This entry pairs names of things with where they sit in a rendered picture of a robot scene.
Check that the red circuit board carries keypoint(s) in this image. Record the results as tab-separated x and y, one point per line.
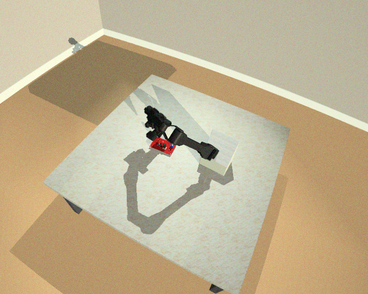
163	145

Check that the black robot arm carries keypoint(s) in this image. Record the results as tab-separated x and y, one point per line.
178	137

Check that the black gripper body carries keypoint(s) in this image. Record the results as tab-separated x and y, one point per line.
152	135

